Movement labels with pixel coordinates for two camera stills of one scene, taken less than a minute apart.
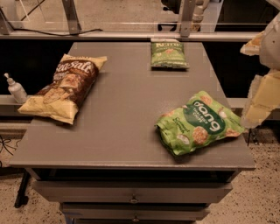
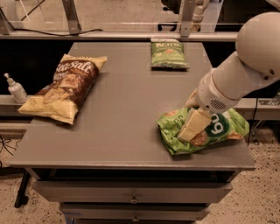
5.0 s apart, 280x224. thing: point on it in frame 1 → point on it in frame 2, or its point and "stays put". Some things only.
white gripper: [271, 46] → [210, 97]
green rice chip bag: [201, 121] stays put
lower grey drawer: [135, 212] stays put
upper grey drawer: [132, 192] stays put
